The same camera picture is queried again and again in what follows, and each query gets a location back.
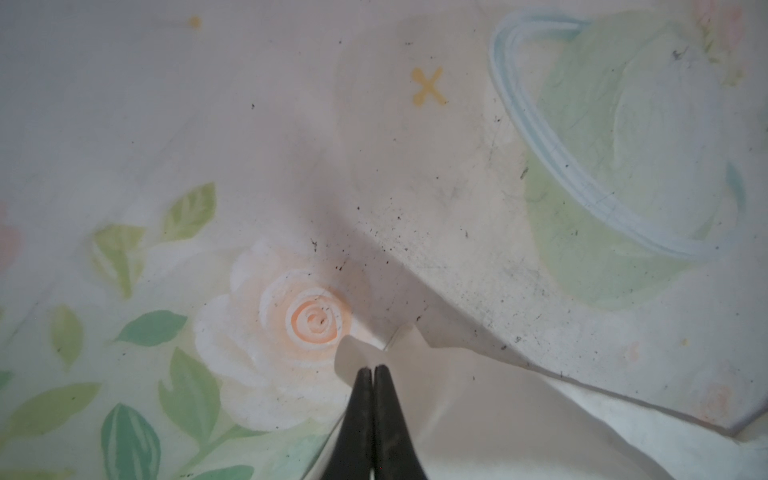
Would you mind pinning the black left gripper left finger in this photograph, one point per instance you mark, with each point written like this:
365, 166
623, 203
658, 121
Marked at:
352, 456

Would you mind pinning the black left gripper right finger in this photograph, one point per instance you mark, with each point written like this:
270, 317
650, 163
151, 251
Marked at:
394, 455

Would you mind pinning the white t-shirt with robot print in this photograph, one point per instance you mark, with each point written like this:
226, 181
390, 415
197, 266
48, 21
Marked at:
472, 417

